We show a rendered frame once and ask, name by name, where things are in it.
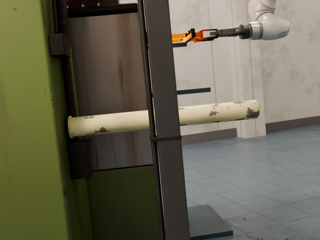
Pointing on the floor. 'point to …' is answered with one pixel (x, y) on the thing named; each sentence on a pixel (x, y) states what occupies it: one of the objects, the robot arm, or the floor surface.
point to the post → (166, 118)
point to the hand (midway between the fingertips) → (208, 34)
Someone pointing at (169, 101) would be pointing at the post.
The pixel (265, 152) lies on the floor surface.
